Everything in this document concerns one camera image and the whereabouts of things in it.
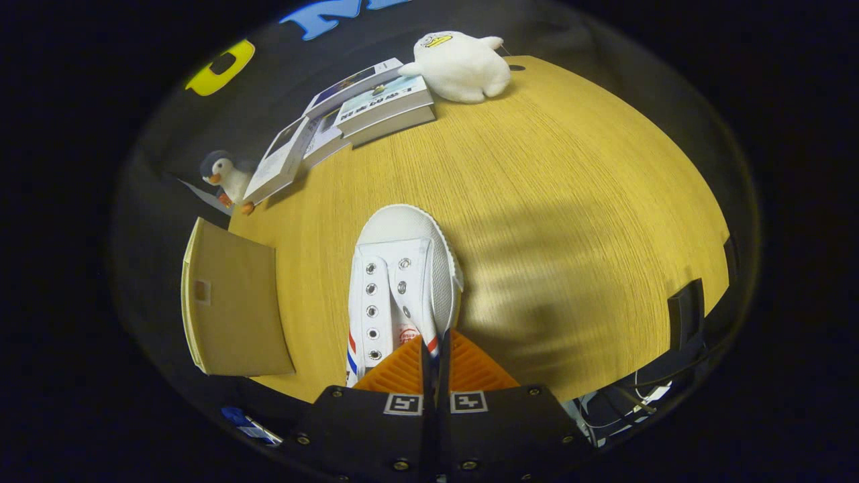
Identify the thick grey book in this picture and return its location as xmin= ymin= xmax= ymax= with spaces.
xmin=346 ymin=104 xmax=437 ymax=148

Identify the white cable bundle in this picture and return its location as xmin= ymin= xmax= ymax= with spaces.
xmin=577 ymin=379 xmax=675 ymax=447

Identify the black chair armrest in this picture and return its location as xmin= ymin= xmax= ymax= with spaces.
xmin=666 ymin=278 xmax=707 ymax=351

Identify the penguin plush toy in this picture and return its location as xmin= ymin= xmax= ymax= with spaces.
xmin=200 ymin=150 xmax=257 ymax=215

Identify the portrait cover book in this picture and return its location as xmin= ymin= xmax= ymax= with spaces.
xmin=243 ymin=115 xmax=313 ymax=205

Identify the beige fabric storage box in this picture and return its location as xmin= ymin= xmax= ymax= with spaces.
xmin=181 ymin=216 xmax=296 ymax=378

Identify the pale teal cover book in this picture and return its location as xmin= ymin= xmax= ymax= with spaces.
xmin=334 ymin=75 xmax=434 ymax=137

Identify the white canvas shoe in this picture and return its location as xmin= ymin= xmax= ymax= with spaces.
xmin=346 ymin=204 xmax=465 ymax=388

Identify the white printed booklet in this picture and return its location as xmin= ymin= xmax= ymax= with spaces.
xmin=302 ymin=111 xmax=351 ymax=168

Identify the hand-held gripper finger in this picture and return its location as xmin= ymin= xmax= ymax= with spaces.
xmin=440 ymin=329 xmax=595 ymax=483
xmin=289 ymin=334 xmax=437 ymax=483

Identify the black backdrop cloth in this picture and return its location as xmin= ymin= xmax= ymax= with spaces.
xmin=111 ymin=0 xmax=645 ymax=417

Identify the white duck plush toy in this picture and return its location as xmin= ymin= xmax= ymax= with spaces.
xmin=398 ymin=31 xmax=512 ymax=104

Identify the blue picture cover book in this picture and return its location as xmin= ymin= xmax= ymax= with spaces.
xmin=303 ymin=58 xmax=405 ymax=121

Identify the blue and white flat object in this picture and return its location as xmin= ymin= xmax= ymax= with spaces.
xmin=235 ymin=415 xmax=284 ymax=446

